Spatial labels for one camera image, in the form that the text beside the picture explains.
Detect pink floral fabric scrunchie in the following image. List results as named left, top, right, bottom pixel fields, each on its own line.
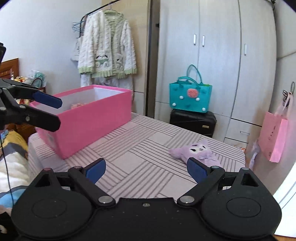
left=71, top=103, right=85, bottom=109

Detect pink storage box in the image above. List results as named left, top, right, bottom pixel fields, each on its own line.
left=30, top=85, right=132, bottom=159

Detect wooden bedside cabinet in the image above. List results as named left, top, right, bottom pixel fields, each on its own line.
left=0, top=58, right=19, bottom=79

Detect striped table cover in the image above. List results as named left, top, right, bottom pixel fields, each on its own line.
left=28, top=112, right=246, bottom=202

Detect clear plastic bag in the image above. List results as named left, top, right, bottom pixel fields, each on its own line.
left=249, top=140, right=260, bottom=170

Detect purple plush toy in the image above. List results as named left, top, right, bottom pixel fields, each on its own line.
left=169, top=139, right=222, bottom=167

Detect pink paper gift bag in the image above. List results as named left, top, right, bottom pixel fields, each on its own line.
left=258, top=92, right=293, bottom=163

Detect white fleece jacket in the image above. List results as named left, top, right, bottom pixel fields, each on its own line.
left=78, top=9, right=137, bottom=79

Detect black suitcase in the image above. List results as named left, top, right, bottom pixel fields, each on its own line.
left=170, top=109, right=217, bottom=138

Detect teal felt handbag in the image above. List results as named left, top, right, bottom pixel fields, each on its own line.
left=169, top=64, right=212, bottom=113

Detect white wardrobe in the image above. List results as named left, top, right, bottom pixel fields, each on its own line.
left=155, top=1, right=276, bottom=148

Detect black hair ties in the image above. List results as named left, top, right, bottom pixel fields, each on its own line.
left=282, top=81, right=296, bottom=103

